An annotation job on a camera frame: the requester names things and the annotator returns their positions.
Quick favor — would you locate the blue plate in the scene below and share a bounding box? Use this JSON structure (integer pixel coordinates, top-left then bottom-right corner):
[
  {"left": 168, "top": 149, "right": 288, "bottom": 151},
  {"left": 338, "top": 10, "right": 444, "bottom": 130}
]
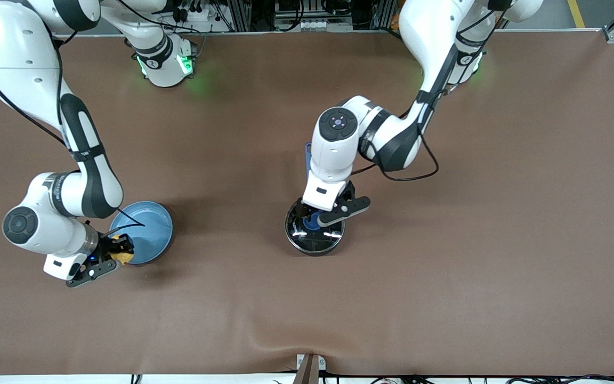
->
[{"left": 109, "top": 201, "right": 175, "bottom": 266}]

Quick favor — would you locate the glass lid with blue knob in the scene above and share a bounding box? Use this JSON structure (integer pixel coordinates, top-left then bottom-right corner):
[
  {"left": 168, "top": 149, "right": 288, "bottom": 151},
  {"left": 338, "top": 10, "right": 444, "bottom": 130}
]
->
[{"left": 286, "top": 198, "right": 345, "bottom": 254}]

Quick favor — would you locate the blue-handled saucepan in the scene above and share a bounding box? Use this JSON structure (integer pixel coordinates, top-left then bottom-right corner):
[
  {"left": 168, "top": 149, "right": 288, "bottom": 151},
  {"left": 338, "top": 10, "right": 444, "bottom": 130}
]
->
[{"left": 284, "top": 141, "right": 346, "bottom": 257}]

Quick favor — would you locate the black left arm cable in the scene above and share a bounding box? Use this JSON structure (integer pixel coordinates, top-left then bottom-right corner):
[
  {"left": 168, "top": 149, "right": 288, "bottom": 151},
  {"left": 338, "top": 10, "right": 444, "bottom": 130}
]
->
[{"left": 350, "top": 0, "right": 500, "bottom": 182}]

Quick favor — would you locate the white power strip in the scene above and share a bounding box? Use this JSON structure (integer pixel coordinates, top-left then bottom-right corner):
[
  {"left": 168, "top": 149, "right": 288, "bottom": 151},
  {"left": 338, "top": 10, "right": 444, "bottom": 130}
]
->
[{"left": 171, "top": 4, "right": 218, "bottom": 25}]

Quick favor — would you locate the brown table cloth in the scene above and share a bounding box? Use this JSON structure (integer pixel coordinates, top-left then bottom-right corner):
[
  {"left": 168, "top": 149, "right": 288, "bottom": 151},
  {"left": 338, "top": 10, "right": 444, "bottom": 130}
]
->
[{"left": 0, "top": 29, "right": 614, "bottom": 377}]

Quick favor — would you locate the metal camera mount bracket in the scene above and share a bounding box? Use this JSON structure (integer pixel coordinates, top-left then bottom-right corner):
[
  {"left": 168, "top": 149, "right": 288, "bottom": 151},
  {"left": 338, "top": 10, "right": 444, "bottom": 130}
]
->
[{"left": 295, "top": 353, "right": 327, "bottom": 384}]

